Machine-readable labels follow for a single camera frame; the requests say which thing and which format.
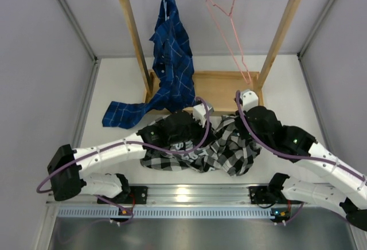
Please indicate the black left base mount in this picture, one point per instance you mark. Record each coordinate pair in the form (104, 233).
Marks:
(138, 195)

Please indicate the blue plaid shirt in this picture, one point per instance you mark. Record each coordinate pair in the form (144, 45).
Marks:
(173, 65)

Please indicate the aluminium mounting rail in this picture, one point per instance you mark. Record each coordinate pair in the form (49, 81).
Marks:
(204, 194)

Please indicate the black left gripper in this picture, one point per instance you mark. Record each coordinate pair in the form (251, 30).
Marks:
(202, 131)

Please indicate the black white checkered shirt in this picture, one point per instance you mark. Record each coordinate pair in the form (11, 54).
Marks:
(227, 150)

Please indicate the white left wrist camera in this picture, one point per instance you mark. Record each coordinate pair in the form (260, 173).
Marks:
(201, 113)

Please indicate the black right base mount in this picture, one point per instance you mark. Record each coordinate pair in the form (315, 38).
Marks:
(264, 195)

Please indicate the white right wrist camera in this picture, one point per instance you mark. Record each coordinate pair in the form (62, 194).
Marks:
(248, 100)

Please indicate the aluminium frame post left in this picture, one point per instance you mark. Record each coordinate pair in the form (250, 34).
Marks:
(87, 47)

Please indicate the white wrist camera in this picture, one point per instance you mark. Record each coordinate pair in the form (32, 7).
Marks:
(248, 100)
(201, 113)

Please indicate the wooden clothes rack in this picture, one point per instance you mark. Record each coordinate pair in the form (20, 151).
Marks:
(220, 67)

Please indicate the slotted cable duct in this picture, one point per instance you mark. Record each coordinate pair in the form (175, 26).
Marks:
(170, 212)

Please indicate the light blue hanger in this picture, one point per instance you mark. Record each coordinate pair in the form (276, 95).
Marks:
(165, 10)

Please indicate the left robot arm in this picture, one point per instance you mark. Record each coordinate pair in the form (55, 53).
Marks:
(80, 171)

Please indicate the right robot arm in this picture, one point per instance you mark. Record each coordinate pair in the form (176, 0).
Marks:
(344, 191)

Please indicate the aluminium frame post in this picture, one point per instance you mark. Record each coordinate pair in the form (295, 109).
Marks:
(87, 47)
(327, 7)

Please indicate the aluminium frame post right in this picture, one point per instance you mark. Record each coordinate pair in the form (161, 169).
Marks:
(327, 7)

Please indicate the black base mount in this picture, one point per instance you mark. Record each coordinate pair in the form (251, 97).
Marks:
(264, 195)
(138, 195)

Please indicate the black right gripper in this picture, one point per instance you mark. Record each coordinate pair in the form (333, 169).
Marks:
(239, 125)

